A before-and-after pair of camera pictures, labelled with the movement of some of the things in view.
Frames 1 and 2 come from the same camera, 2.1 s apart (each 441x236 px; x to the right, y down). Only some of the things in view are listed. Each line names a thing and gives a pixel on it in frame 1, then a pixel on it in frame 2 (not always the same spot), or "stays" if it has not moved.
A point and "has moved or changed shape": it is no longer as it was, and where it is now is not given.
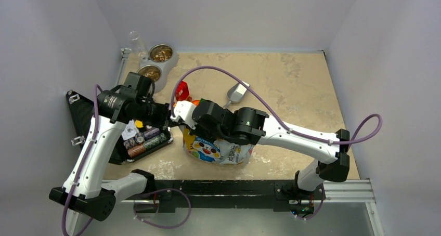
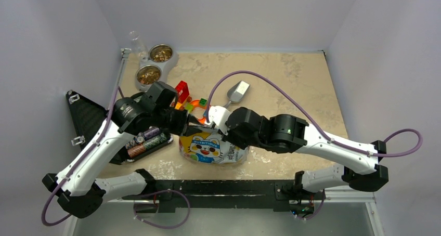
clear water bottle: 138,45 stays
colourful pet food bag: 218,151 has moved or changed shape
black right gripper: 198,131 -> 229,138
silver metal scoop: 236,93 stays
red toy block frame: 182,91 stays
